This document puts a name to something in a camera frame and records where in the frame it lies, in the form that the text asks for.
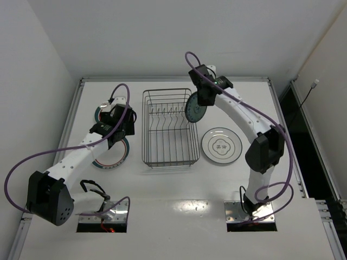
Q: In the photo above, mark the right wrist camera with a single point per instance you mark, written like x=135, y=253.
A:
x=202, y=75

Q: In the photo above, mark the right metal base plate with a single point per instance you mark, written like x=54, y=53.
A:
x=235, y=214

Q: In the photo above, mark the white plate with characters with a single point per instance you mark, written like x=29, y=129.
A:
x=221, y=145

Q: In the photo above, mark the grey wire dish rack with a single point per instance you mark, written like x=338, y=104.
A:
x=168, y=138

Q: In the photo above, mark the metal base plate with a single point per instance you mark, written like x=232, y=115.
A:
x=116, y=215
x=235, y=214

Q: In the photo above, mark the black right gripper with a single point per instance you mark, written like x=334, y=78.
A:
x=204, y=99

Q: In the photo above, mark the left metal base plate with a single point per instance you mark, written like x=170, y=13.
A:
x=116, y=215

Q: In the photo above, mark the green red rimmed plate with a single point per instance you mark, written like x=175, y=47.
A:
x=97, y=114
x=113, y=157

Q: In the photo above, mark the near green red rimmed plate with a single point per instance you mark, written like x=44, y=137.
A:
x=113, y=157

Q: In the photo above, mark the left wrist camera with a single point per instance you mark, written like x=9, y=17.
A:
x=112, y=102

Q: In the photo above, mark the blue patterned green plate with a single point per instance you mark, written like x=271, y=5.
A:
x=193, y=111

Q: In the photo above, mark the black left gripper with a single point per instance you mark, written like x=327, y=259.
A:
x=119, y=134

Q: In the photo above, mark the far green red rimmed plate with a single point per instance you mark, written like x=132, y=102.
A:
x=97, y=114

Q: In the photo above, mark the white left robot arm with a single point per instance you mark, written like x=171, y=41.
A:
x=59, y=192

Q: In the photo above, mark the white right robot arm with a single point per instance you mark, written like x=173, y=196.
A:
x=218, y=103

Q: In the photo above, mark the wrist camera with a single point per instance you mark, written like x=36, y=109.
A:
x=202, y=75
x=112, y=102

